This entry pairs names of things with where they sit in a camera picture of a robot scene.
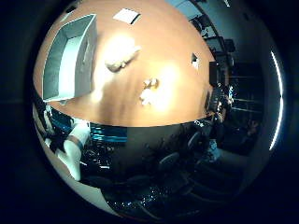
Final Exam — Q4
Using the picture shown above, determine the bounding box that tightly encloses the blue ribbed panel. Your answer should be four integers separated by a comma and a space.
89, 123, 128, 145

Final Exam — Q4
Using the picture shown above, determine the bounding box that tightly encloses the small white toy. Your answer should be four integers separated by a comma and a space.
138, 89, 156, 107

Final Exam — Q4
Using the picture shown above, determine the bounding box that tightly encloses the black office chair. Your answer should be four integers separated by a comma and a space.
187, 132, 203, 151
158, 151, 181, 173

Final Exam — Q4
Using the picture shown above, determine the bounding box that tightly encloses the black computer monitor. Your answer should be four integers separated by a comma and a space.
208, 61, 226, 89
205, 89, 220, 112

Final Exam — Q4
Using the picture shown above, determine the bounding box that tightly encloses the white paper card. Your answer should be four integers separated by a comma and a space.
112, 7, 142, 25

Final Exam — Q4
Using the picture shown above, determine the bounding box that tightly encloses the small black white block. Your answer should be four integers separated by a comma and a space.
191, 52, 201, 70

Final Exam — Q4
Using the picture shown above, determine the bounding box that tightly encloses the ceiling light strip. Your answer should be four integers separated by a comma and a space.
268, 50, 285, 152

